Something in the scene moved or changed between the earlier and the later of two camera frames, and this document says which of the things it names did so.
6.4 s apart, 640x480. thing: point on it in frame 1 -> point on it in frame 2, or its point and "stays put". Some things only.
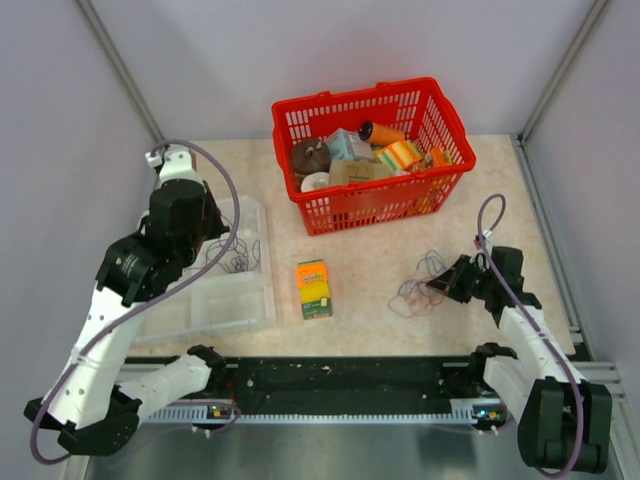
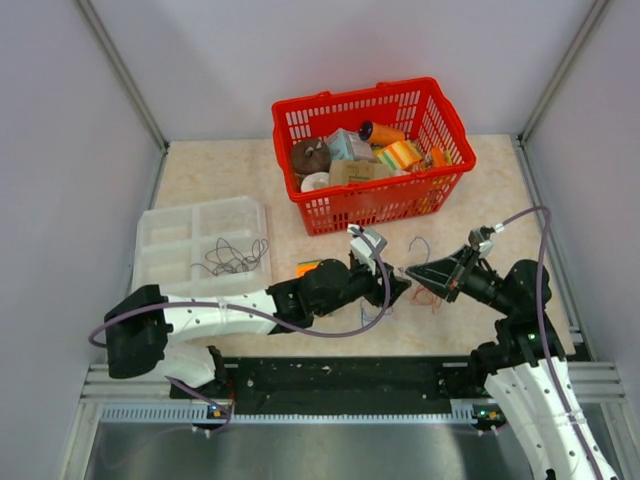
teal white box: (348, 145) stays put
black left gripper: (219, 225) -> (376, 293)
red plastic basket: (381, 154) stays put
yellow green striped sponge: (400, 154) stays put
